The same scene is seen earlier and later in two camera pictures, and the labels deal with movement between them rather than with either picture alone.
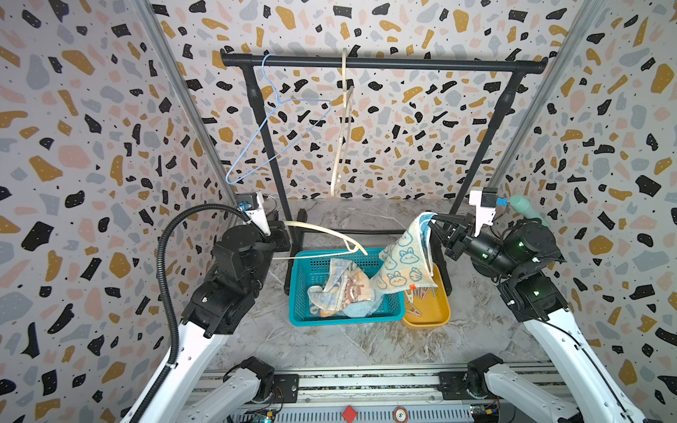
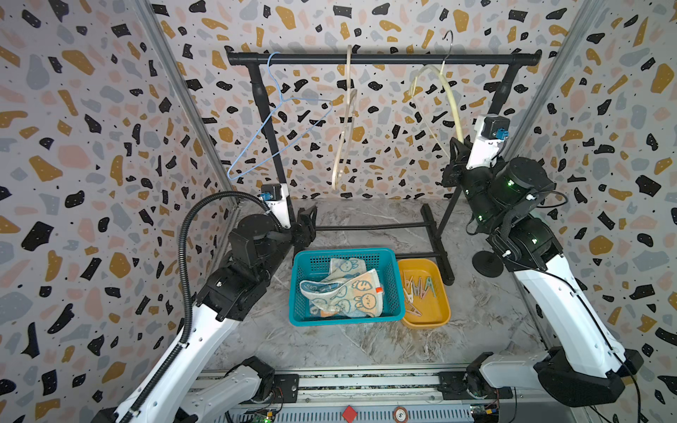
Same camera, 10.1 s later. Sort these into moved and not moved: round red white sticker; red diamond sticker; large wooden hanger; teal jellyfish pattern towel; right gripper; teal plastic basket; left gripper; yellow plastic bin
Moved: teal jellyfish pattern towel; large wooden hanger; left gripper; right gripper
Not moved: round red white sticker; teal plastic basket; yellow plastic bin; red diamond sticker
